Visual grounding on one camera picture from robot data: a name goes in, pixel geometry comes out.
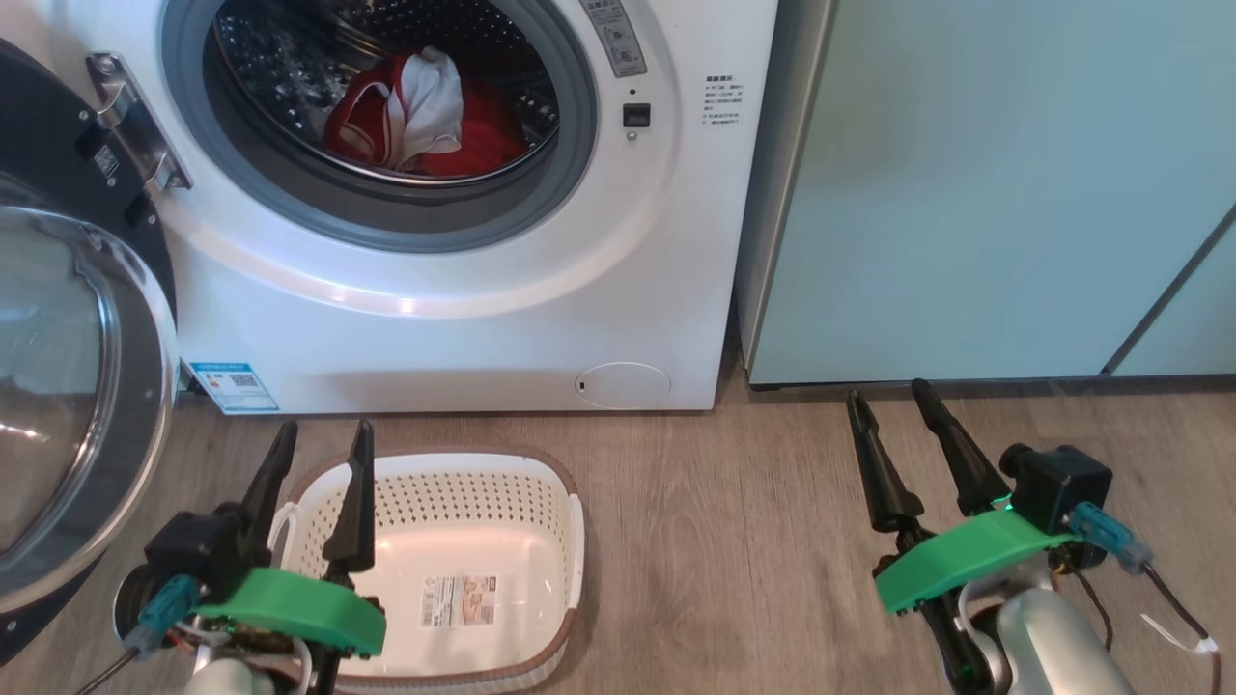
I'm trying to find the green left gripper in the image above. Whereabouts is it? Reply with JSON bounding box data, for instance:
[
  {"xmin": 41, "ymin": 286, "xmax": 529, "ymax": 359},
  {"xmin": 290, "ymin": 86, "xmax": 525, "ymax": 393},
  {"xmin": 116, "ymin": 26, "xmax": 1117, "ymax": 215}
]
[{"xmin": 188, "ymin": 419, "xmax": 389, "ymax": 694}]

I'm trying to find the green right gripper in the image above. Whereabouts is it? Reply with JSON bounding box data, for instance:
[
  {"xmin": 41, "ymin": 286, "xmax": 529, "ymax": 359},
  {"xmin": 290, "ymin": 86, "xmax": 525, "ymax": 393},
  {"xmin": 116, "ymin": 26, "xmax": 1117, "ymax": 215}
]
[{"xmin": 846, "ymin": 377, "xmax": 1084, "ymax": 694}]

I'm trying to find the black round glass washer door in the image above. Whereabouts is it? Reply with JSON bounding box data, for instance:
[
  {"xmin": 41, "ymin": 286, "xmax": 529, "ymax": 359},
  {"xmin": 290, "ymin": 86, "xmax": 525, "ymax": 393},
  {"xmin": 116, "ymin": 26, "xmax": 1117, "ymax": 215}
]
[{"xmin": 0, "ymin": 39, "xmax": 181, "ymax": 667}]

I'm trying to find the red garment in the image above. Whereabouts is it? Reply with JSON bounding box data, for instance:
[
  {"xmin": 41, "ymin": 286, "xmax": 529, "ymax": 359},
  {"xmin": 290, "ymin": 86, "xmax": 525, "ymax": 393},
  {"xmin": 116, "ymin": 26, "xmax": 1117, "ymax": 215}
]
[{"xmin": 322, "ymin": 53, "xmax": 531, "ymax": 181}]

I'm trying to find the white garment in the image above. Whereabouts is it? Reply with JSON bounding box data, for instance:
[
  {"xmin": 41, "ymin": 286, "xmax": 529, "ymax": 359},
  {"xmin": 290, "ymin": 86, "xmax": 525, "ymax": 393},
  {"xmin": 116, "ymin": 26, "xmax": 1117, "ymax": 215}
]
[{"xmin": 384, "ymin": 46, "xmax": 465, "ymax": 171}]

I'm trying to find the paper basket label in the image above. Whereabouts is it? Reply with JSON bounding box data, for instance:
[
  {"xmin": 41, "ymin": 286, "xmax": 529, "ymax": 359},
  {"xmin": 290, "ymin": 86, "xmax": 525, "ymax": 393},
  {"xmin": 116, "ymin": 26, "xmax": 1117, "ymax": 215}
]
[{"xmin": 420, "ymin": 574, "xmax": 498, "ymax": 627}]

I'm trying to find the white perforated laundry basket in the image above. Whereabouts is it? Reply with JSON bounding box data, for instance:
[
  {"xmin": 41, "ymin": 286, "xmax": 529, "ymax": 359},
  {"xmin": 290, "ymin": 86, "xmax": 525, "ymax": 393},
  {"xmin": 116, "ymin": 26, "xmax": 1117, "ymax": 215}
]
[{"xmin": 270, "ymin": 446, "xmax": 588, "ymax": 695}]

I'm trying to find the white front-load washing machine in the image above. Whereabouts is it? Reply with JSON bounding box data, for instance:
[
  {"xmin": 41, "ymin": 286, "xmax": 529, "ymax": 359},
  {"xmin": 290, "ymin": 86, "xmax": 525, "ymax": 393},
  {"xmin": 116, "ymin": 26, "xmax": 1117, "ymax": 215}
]
[{"xmin": 0, "ymin": 0, "xmax": 779, "ymax": 416}]

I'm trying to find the metal door hinge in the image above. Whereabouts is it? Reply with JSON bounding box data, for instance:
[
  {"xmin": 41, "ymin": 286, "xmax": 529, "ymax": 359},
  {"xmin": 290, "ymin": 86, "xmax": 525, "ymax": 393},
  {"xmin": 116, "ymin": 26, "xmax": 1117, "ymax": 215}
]
[{"xmin": 84, "ymin": 52, "xmax": 192, "ymax": 200}]

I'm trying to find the blue energy label sticker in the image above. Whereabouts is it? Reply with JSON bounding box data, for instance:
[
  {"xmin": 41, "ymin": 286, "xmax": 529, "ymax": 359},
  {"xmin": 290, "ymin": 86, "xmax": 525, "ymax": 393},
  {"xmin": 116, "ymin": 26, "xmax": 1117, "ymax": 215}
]
[{"xmin": 188, "ymin": 361, "xmax": 280, "ymax": 415}]

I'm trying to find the pale teal cabinet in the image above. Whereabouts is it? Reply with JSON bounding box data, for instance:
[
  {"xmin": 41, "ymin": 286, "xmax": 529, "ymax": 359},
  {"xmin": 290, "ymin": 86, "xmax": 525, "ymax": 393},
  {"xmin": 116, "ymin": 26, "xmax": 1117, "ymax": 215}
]
[{"xmin": 734, "ymin": 0, "xmax": 1236, "ymax": 390}]

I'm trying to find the round white filter cover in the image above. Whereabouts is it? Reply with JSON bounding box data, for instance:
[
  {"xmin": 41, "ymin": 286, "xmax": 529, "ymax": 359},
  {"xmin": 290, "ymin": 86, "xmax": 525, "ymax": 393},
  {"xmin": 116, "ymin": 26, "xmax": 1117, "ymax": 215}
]
[{"xmin": 576, "ymin": 361, "xmax": 673, "ymax": 410}]

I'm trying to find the printed text sticker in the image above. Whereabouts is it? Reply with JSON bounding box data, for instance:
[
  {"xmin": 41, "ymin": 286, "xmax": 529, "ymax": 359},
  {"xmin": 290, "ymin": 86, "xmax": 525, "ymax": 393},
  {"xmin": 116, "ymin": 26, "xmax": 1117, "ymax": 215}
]
[{"xmin": 702, "ymin": 73, "xmax": 745, "ymax": 129}]

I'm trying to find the grey instruction label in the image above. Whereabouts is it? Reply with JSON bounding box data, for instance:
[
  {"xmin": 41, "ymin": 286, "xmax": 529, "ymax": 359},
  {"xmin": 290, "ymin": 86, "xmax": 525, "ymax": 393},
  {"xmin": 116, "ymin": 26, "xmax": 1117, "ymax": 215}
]
[{"xmin": 577, "ymin": 0, "xmax": 649, "ymax": 79}]

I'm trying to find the teal left cable plug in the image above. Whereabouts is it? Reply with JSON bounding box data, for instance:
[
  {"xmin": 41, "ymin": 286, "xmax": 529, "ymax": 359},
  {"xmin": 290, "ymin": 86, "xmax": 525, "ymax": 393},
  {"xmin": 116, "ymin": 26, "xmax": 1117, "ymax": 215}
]
[{"xmin": 123, "ymin": 575, "xmax": 202, "ymax": 659}]

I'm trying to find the teal cable plug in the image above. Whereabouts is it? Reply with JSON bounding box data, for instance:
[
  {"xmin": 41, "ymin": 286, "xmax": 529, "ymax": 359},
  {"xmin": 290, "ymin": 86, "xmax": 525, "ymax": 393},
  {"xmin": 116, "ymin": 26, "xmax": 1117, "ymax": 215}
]
[
  {"xmin": 1069, "ymin": 501, "xmax": 1154, "ymax": 576},
  {"xmin": 123, "ymin": 575, "xmax": 202, "ymax": 659}
]

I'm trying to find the teal right cable plug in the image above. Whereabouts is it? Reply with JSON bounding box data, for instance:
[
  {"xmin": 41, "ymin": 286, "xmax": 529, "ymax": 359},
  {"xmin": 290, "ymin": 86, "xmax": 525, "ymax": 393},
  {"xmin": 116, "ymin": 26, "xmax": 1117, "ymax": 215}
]
[{"xmin": 1069, "ymin": 501, "xmax": 1154, "ymax": 576}]

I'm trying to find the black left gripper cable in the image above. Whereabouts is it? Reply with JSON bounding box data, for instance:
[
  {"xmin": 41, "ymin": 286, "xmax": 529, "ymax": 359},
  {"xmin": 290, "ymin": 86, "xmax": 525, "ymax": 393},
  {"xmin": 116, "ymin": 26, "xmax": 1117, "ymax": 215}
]
[{"xmin": 75, "ymin": 645, "xmax": 138, "ymax": 695}]

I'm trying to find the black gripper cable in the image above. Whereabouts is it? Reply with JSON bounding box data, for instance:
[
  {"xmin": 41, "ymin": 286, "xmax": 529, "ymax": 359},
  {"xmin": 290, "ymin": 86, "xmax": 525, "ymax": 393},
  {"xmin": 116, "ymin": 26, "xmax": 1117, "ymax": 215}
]
[
  {"xmin": 75, "ymin": 645, "xmax": 138, "ymax": 695},
  {"xmin": 1062, "ymin": 565, "xmax": 1224, "ymax": 695}
]

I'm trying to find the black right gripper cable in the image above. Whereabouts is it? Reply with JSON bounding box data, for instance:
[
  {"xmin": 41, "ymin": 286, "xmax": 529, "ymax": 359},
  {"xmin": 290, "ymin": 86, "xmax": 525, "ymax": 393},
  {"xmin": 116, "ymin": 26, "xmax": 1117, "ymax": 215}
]
[{"xmin": 1062, "ymin": 565, "xmax": 1224, "ymax": 695}]

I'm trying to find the white right cable tag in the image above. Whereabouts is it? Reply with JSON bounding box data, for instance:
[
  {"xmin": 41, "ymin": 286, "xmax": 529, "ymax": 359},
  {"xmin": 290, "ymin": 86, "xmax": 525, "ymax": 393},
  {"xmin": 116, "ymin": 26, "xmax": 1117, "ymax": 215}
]
[{"xmin": 1139, "ymin": 612, "xmax": 1210, "ymax": 659}]

